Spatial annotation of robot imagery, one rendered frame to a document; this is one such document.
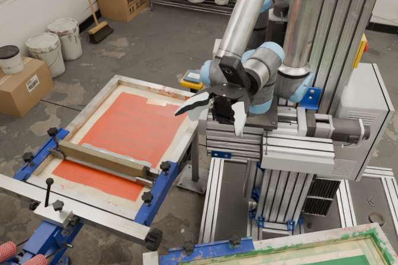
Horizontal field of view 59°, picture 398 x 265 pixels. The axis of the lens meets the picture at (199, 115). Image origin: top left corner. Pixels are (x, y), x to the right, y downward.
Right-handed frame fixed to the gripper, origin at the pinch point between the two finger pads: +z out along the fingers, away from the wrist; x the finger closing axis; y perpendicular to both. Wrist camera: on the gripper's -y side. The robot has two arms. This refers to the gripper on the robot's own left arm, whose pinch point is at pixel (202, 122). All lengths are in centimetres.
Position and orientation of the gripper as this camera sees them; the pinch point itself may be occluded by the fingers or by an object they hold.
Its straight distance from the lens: 72.3
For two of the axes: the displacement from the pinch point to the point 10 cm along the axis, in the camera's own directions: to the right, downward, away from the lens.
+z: -5.4, 5.7, -6.2
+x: -8.3, -2.6, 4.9
